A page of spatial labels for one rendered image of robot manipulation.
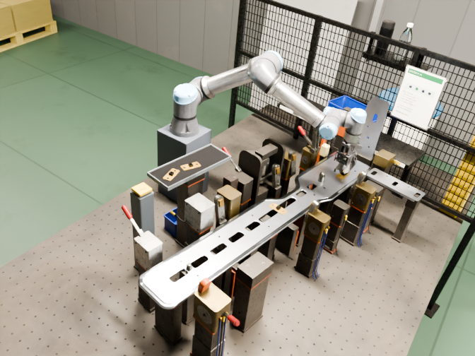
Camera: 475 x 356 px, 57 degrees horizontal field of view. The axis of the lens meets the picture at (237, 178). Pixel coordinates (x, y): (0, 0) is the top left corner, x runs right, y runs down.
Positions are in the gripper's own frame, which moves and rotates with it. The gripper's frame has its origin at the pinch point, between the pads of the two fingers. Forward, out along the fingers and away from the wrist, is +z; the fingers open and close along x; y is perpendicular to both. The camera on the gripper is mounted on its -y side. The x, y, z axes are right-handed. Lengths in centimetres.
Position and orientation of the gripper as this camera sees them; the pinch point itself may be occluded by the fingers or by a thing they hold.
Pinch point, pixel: (343, 171)
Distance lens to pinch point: 226.8
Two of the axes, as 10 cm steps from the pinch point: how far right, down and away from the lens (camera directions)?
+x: 7.2, 4.6, -5.2
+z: -0.8, 8.0, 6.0
